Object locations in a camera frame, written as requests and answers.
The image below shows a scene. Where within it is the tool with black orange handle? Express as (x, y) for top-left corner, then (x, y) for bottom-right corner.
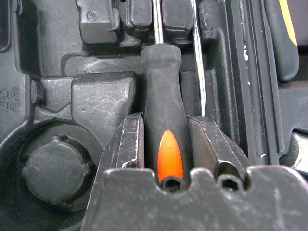
(263, 0), (300, 83)

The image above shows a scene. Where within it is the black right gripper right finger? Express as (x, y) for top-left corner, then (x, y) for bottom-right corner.
(186, 114), (253, 180)

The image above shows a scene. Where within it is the black plastic tool case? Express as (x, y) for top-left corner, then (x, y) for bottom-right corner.
(0, 0), (308, 231)

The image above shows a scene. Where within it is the silver shaft flathead screwdriver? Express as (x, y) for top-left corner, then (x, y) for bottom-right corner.
(190, 0), (207, 117)

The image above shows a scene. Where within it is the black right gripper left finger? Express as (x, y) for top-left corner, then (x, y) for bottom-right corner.
(95, 112), (145, 174)

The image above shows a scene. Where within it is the black orange handle screwdriver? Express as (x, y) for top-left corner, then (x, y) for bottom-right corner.
(141, 0), (190, 184)

